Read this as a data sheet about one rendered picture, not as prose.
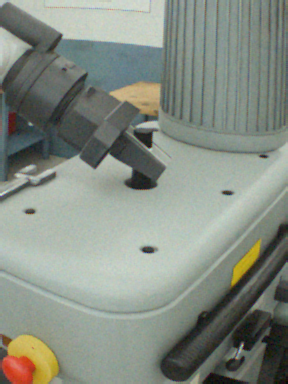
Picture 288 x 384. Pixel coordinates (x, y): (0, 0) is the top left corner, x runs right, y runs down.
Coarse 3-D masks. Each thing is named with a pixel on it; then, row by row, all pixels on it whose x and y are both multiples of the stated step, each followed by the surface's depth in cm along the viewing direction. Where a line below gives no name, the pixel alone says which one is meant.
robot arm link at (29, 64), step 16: (0, 16) 75; (16, 16) 74; (32, 16) 75; (0, 32) 76; (16, 32) 75; (32, 32) 75; (48, 32) 75; (0, 48) 71; (16, 48) 74; (32, 48) 77; (48, 48) 75; (0, 64) 71; (16, 64) 74; (32, 64) 74; (48, 64) 74; (0, 80) 75; (16, 80) 74; (32, 80) 73; (16, 96) 74; (16, 112) 77
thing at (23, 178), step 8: (32, 168) 81; (16, 176) 79; (24, 176) 78; (32, 176) 78; (40, 176) 79; (48, 176) 79; (8, 184) 76; (16, 184) 76; (24, 184) 77; (32, 184) 77; (0, 192) 73; (8, 192) 74; (16, 192) 76; (0, 200) 73
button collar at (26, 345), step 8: (24, 336) 66; (32, 336) 66; (16, 344) 65; (24, 344) 64; (32, 344) 64; (40, 344) 65; (8, 352) 66; (16, 352) 66; (24, 352) 65; (32, 352) 64; (40, 352) 64; (48, 352) 65; (32, 360) 65; (40, 360) 64; (48, 360) 64; (56, 360) 65; (40, 368) 65; (48, 368) 64; (56, 368) 65; (40, 376) 65; (48, 376) 64
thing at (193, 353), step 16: (272, 256) 82; (256, 272) 78; (272, 272) 80; (240, 288) 75; (256, 288) 76; (224, 304) 71; (240, 304) 72; (208, 320) 68; (224, 320) 69; (240, 320) 72; (192, 336) 66; (208, 336) 66; (224, 336) 68; (176, 352) 63; (192, 352) 63; (208, 352) 65; (160, 368) 62; (176, 368) 62; (192, 368) 62
